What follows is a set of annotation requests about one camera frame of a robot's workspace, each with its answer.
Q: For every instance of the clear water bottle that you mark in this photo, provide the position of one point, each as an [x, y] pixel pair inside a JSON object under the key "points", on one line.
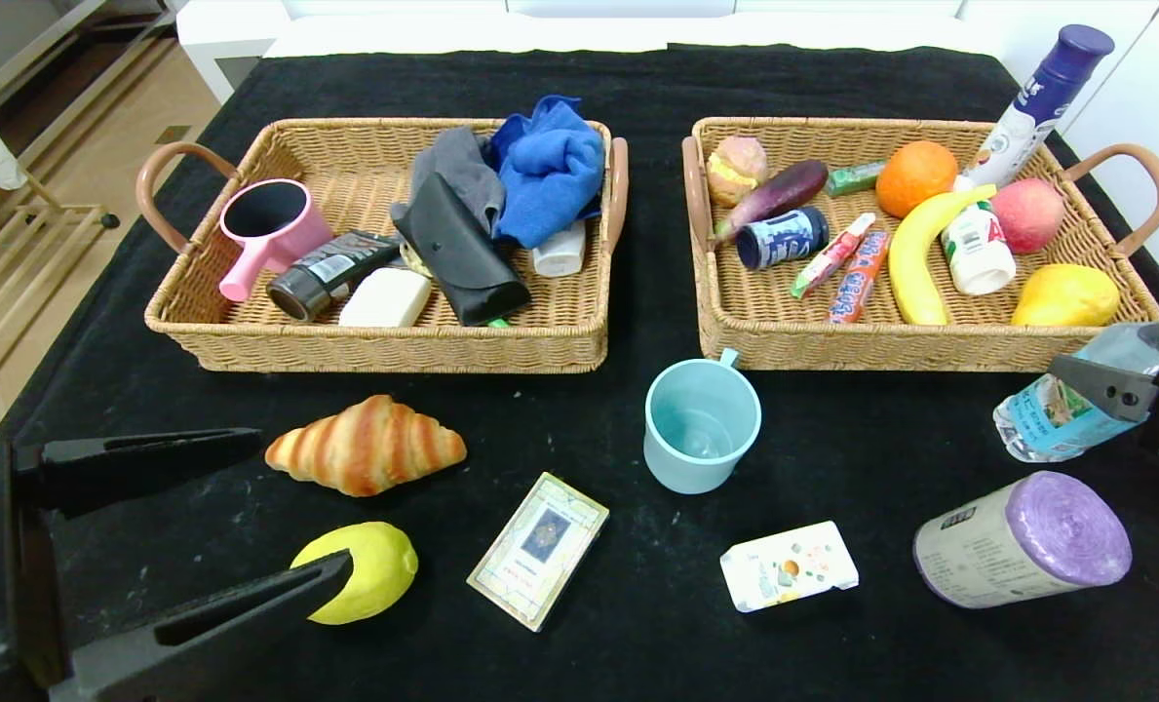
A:
{"points": [[1057, 419]]}

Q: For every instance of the purple garbage bag roll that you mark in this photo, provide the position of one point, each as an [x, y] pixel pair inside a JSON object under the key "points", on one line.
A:
{"points": [[1023, 541]]}

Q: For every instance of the small white box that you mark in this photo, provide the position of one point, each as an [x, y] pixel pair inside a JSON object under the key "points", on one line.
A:
{"points": [[789, 565]]}

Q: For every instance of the yellow mango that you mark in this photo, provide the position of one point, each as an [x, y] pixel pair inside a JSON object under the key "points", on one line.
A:
{"points": [[1066, 296]]}

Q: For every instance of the white yogurt bottle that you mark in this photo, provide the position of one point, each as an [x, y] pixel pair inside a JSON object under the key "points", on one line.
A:
{"points": [[979, 257]]}

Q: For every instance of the red peach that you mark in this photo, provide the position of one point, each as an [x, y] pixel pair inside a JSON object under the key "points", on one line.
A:
{"points": [[1027, 215]]}

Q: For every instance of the yellow lemon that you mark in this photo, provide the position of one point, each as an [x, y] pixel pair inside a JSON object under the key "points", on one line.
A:
{"points": [[384, 570]]}

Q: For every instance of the croissant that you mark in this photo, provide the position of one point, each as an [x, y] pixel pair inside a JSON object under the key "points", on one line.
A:
{"points": [[367, 447]]}

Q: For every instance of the yellow banana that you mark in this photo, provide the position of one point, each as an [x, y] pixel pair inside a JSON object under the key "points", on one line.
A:
{"points": [[910, 263]]}

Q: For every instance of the orange candy roll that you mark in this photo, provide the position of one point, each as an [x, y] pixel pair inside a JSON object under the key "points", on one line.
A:
{"points": [[857, 277]]}

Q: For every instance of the white spray bottle purple cap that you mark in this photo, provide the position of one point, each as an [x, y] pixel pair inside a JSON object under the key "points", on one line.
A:
{"points": [[1020, 125]]}

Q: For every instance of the orange fruit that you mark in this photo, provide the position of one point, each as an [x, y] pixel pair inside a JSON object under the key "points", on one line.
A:
{"points": [[915, 179]]}

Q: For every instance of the red white candy pack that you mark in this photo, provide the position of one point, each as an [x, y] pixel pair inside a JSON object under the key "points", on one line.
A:
{"points": [[832, 254]]}

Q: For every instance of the green candy pack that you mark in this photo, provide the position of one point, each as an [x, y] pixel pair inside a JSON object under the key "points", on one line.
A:
{"points": [[854, 178]]}

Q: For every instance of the black cosmetic tube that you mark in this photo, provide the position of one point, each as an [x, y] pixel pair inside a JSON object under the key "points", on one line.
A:
{"points": [[333, 268]]}

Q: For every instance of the pink mug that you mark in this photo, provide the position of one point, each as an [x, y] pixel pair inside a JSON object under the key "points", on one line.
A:
{"points": [[289, 242]]}

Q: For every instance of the beige wheeled rack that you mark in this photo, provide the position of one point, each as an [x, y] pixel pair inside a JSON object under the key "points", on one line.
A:
{"points": [[14, 253]]}

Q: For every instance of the white soap bar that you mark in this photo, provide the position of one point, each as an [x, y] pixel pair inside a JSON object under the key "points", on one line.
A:
{"points": [[387, 298]]}

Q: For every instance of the blue can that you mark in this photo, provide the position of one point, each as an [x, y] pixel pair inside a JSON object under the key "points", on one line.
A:
{"points": [[784, 238]]}

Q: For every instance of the playing card box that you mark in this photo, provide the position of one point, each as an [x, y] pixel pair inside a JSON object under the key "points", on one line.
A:
{"points": [[540, 551]]}

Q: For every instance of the purple eggplant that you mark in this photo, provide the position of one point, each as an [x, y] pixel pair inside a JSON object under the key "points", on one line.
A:
{"points": [[784, 189]]}

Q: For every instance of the yellow patterned round item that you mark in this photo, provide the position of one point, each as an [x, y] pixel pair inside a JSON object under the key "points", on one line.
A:
{"points": [[413, 259]]}

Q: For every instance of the teal plastic cup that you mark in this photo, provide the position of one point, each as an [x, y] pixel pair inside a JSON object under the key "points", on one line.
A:
{"points": [[701, 429]]}

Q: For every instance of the black glasses case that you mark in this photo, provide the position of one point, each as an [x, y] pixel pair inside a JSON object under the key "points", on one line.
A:
{"points": [[462, 253]]}

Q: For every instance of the toy burger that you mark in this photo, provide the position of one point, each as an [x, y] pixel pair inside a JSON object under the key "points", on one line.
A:
{"points": [[735, 170]]}

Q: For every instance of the black table cloth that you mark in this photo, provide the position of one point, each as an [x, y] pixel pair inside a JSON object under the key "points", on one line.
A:
{"points": [[637, 663]]}

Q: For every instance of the grey cloth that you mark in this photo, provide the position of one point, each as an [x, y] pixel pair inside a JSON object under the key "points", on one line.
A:
{"points": [[462, 164]]}

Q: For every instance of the blue cloth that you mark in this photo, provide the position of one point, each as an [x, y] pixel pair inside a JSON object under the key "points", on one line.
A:
{"points": [[550, 174]]}

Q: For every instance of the beige shelf frame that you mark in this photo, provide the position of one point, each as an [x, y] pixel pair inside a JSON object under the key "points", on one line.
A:
{"points": [[62, 49]]}

